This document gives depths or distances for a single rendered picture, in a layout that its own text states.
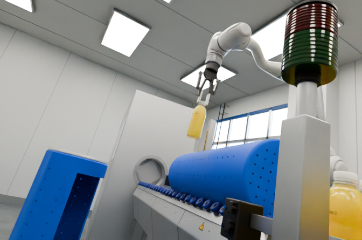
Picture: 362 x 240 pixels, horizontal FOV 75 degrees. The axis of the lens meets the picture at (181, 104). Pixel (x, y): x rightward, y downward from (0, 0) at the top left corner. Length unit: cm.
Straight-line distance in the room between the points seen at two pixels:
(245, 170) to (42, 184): 81
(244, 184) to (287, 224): 53
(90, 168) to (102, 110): 487
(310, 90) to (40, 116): 571
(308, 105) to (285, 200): 11
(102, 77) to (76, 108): 96
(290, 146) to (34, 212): 103
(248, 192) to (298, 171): 54
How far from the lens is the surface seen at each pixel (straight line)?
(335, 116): 417
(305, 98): 31
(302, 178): 27
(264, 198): 84
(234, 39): 123
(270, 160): 86
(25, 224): 119
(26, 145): 582
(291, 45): 34
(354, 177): 57
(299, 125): 29
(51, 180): 114
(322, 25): 35
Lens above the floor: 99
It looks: 20 degrees up
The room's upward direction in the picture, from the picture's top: 14 degrees clockwise
